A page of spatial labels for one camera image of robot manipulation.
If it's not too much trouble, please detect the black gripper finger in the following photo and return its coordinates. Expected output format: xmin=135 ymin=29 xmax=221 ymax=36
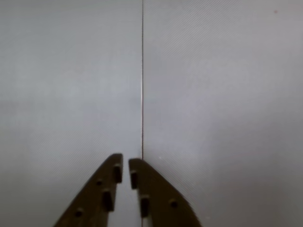
xmin=53 ymin=153 xmax=124 ymax=227
xmin=128 ymin=158 xmax=202 ymax=227

